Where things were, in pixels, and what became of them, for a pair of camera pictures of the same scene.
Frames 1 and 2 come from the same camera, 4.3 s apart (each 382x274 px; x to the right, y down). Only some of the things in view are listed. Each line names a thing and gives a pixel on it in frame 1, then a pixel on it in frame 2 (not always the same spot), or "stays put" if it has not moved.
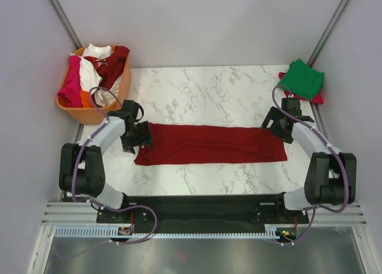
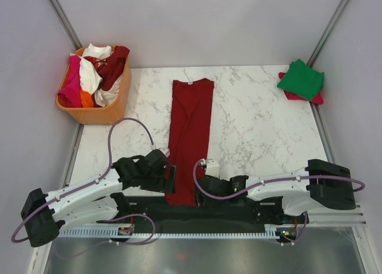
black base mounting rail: [204, 212] stays put
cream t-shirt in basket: [104, 97] stays put
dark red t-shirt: [189, 144] -> [188, 136]
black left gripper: [128, 145] -> [163, 185]
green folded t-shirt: [303, 80] stays put
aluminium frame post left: [61, 17] stays put
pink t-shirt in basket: [71, 95] stays put
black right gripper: [274, 114] -> [206, 200]
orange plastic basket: [86, 115] stays put
